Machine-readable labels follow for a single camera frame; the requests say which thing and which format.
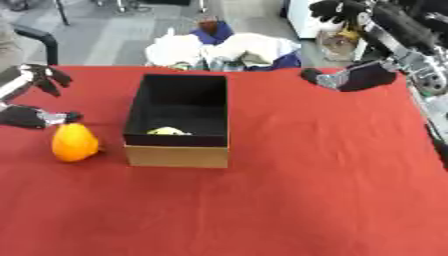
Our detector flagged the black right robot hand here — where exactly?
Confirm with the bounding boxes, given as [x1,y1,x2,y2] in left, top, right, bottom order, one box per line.
[299,0,447,94]

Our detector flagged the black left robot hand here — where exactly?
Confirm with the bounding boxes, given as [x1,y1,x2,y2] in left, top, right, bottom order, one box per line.
[0,63,86,131]

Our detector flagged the cardboard box with black inside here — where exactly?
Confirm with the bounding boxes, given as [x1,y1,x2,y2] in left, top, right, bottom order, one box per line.
[120,73,231,169]

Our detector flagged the orange toy pear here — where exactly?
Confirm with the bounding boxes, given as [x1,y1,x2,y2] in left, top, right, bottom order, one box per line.
[49,122,102,164]

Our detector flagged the clear plastic bag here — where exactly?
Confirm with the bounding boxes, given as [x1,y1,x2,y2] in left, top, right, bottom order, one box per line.
[315,29,368,63]

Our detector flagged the black chair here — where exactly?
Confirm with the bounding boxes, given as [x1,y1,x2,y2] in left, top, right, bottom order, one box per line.
[8,23,62,66]

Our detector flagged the white cabinet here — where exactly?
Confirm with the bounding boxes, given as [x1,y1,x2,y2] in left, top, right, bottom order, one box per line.
[283,0,333,40]

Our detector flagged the yellow toy fruit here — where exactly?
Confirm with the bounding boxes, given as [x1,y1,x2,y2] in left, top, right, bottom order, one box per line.
[145,126,195,137]

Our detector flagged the white cloth bundle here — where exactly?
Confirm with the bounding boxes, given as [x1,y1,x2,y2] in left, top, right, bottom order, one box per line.
[143,27,303,72]

